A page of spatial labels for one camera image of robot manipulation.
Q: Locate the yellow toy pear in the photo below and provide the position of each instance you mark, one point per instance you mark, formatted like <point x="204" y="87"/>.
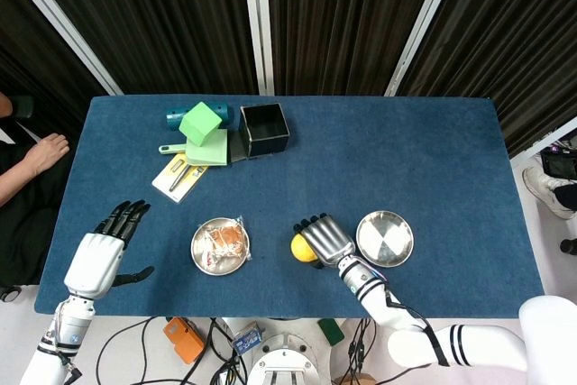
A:
<point x="302" y="250"/>

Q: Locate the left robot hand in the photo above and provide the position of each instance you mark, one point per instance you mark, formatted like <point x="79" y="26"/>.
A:
<point x="94" y="263"/>

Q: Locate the yellow pen blister pack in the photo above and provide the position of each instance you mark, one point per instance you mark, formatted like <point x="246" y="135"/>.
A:
<point x="167" y="184"/>

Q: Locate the light green sticky notes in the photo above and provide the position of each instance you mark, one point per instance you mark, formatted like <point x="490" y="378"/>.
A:
<point x="209" y="154"/>

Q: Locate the dark teal chair part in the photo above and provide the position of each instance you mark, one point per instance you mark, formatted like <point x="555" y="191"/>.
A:
<point x="24" y="106"/>

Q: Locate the black pleated curtain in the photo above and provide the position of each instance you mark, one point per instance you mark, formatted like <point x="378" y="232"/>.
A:
<point x="36" y="65"/>
<point x="347" y="20"/>
<point x="149" y="20"/>
<point x="509" y="33"/>

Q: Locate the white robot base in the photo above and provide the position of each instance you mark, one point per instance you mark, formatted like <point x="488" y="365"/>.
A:
<point x="284" y="358"/>

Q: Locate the blue white label box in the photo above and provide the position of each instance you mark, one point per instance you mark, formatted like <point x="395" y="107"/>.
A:
<point x="247" y="342"/>

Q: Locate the teal cylinder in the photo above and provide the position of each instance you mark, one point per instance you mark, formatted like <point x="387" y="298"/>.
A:
<point x="173" y="118"/>

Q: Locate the person's hand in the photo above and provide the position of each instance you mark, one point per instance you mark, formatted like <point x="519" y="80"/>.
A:
<point x="47" y="150"/>

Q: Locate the person's forearm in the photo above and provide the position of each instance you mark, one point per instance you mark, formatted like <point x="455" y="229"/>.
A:
<point x="15" y="184"/>

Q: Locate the blue table cloth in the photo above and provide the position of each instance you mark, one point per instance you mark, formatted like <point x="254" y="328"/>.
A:
<point x="338" y="159"/>

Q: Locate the black bag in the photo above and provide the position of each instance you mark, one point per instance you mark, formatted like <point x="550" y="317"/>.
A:
<point x="559" y="162"/>

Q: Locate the round metal plate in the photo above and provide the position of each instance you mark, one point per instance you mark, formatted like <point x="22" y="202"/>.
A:
<point x="198" y="241"/>
<point x="384" y="238"/>

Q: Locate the white frame post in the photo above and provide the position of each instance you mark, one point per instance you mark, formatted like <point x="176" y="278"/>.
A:
<point x="424" y="24"/>
<point x="58" y="20"/>
<point x="545" y="141"/>
<point x="258" y="20"/>

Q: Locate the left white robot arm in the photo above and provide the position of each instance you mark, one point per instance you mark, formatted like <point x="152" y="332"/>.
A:
<point x="67" y="326"/>

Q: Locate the pastry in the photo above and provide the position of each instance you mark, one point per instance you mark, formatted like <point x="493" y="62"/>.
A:
<point x="225" y="241"/>

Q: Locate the orange device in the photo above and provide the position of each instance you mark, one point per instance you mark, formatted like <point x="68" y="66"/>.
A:
<point x="185" y="341"/>

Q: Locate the white sneaker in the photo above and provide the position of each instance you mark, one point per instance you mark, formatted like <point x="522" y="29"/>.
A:
<point x="545" y="189"/>

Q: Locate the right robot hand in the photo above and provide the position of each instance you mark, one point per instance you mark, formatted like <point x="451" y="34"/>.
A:
<point x="326" y="238"/>

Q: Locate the green foam cube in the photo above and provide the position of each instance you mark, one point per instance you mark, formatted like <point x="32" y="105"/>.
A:
<point x="198" y="123"/>

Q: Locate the black caster wheel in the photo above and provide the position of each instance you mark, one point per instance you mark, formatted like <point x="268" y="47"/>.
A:
<point x="569" y="246"/>

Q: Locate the dark green block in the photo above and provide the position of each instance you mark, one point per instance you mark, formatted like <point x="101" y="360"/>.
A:
<point x="331" y="332"/>

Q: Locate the brown wooden piece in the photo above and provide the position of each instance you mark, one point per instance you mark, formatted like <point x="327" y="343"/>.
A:
<point x="360" y="379"/>

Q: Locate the black open square box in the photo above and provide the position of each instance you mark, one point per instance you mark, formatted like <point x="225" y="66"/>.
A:
<point x="266" y="143"/>

